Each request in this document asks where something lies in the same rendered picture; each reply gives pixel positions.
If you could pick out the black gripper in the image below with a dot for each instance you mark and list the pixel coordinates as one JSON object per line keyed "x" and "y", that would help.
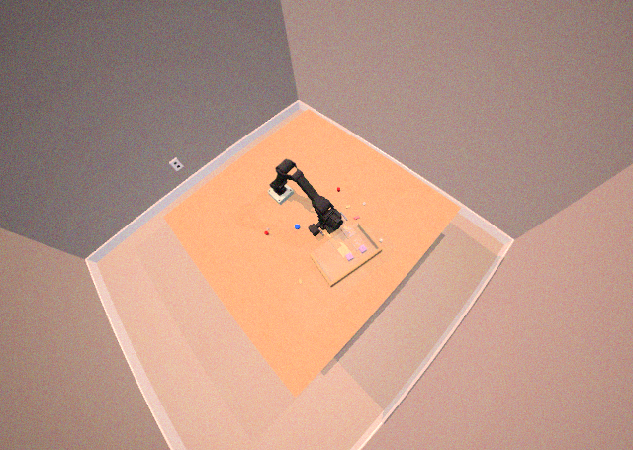
{"x": 314, "y": 228}

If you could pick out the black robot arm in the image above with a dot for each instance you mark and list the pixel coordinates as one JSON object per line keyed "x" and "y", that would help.
{"x": 320, "y": 203}

